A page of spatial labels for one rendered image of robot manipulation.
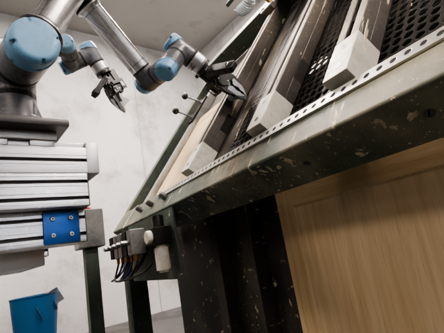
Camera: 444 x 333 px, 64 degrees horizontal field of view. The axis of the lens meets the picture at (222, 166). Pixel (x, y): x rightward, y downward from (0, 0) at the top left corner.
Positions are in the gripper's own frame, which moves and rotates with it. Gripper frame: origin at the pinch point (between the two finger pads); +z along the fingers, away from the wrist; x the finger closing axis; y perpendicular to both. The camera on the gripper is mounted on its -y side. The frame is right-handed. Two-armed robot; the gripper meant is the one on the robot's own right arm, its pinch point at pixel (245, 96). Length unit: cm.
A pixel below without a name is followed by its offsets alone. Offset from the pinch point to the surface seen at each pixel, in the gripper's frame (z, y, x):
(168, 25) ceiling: -66, 300, -293
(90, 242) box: -13, 74, 62
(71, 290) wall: 22, 348, 68
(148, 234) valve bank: -4, 14, 61
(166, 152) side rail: -4, 80, -2
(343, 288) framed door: 38, -31, 60
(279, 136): -1, -44, 44
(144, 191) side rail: -3, 80, 25
